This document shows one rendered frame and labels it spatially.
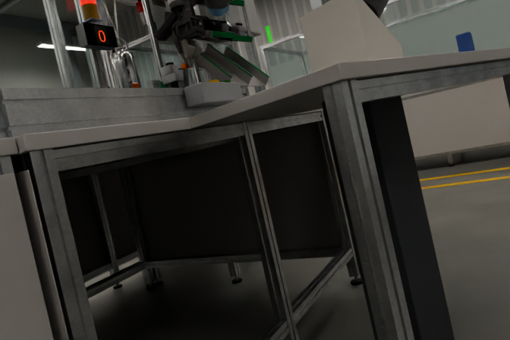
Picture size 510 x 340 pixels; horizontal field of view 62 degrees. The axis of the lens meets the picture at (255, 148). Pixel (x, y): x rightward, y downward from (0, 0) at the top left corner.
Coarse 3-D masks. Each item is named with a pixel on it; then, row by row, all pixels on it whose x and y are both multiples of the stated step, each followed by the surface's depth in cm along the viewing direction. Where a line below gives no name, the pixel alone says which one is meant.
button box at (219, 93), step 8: (184, 88) 124; (192, 88) 123; (200, 88) 121; (208, 88) 123; (216, 88) 127; (224, 88) 130; (232, 88) 134; (240, 88) 138; (192, 96) 123; (200, 96) 122; (208, 96) 122; (216, 96) 126; (224, 96) 129; (232, 96) 133; (240, 96) 137; (192, 104) 123; (200, 104) 123; (208, 104) 127; (216, 104) 133; (224, 104) 138
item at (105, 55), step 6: (96, 0) 269; (102, 0) 273; (102, 6) 272; (102, 12) 271; (102, 18) 270; (108, 18) 274; (102, 24) 270; (108, 24) 274; (102, 54) 269; (108, 54) 268; (108, 60) 268; (108, 66) 269; (108, 72) 269; (108, 78) 270; (114, 84) 268
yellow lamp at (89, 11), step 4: (88, 4) 136; (92, 4) 137; (84, 8) 136; (88, 8) 136; (92, 8) 137; (96, 8) 138; (84, 12) 136; (88, 12) 136; (92, 12) 137; (96, 12) 138; (84, 16) 137; (88, 16) 136; (92, 16) 136; (96, 16) 137; (84, 20) 137
